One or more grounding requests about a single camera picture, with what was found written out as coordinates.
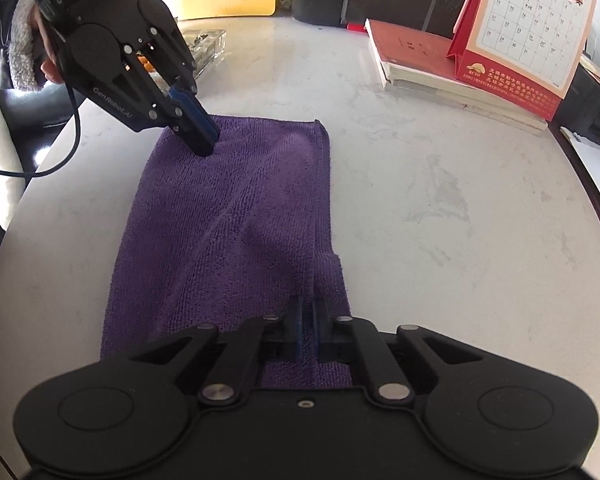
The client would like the purple towel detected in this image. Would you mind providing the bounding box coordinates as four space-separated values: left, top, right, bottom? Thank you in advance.
100 114 353 391

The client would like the person's left hand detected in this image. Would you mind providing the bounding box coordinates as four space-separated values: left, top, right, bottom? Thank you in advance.
30 7 64 85

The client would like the person's left forearm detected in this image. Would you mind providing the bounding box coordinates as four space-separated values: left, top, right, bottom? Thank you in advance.
0 0 48 93

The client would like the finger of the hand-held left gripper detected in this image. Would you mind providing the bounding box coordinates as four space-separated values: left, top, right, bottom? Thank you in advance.
169 86 221 144
152 104 217 157

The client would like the black cable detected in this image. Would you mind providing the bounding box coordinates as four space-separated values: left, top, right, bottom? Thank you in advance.
0 80 83 178

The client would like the glass ashtray with peels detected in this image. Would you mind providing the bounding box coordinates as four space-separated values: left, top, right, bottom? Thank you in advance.
140 27 228 81

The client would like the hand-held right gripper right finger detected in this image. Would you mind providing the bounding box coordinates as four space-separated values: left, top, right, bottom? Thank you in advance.
312 299 485 406

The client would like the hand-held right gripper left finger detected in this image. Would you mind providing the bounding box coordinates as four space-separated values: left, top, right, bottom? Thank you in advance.
130 296 307 406

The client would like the red and white desk calendar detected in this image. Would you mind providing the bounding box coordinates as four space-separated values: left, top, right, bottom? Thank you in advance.
447 0 600 121

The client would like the black printer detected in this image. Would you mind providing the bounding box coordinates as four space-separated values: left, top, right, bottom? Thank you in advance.
550 52 600 143

